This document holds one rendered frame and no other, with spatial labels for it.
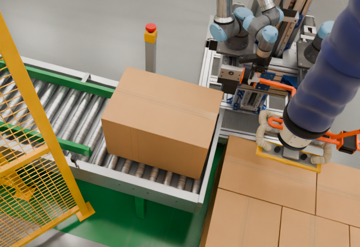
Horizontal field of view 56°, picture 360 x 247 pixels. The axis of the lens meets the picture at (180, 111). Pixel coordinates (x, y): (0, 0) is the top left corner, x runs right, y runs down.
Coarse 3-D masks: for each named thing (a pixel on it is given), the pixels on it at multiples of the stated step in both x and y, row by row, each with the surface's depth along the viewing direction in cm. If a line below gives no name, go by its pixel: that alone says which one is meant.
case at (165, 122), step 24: (144, 72) 201; (120, 96) 190; (144, 96) 191; (168, 96) 192; (192, 96) 194; (216, 96) 195; (120, 120) 181; (144, 120) 182; (168, 120) 183; (192, 120) 184; (120, 144) 198; (144, 144) 190; (168, 144) 183; (192, 144) 176; (168, 168) 206; (192, 168) 197
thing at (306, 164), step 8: (272, 144) 179; (256, 152) 176; (264, 152) 176; (272, 152) 176; (280, 152) 177; (304, 152) 178; (280, 160) 174; (288, 160) 175; (296, 160) 175; (304, 160) 175; (304, 168) 174; (312, 168) 173; (320, 168) 174
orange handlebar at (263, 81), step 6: (270, 84) 189; (276, 84) 188; (282, 84) 188; (288, 90) 189; (294, 90) 186; (270, 120) 173; (276, 120) 174; (282, 120) 174; (276, 126) 172; (282, 126) 172; (330, 132) 172; (318, 138) 170; (324, 138) 170; (336, 144) 170
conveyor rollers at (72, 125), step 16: (0, 80) 239; (32, 80) 243; (48, 96) 236; (64, 96) 239; (48, 112) 227; (64, 112) 228; (80, 112) 230; (96, 112) 232; (96, 128) 223; (32, 144) 214; (80, 160) 209; (96, 160) 210; (112, 160) 211; (128, 160) 211; (192, 192) 203
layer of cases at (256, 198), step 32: (224, 160) 217; (256, 160) 219; (224, 192) 205; (256, 192) 206; (288, 192) 208; (320, 192) 210; (352, 192) 211; (224, 224) 194; (256, 224) 195; (288, 224) 196; (320, 224) 198; (352, 224) 199
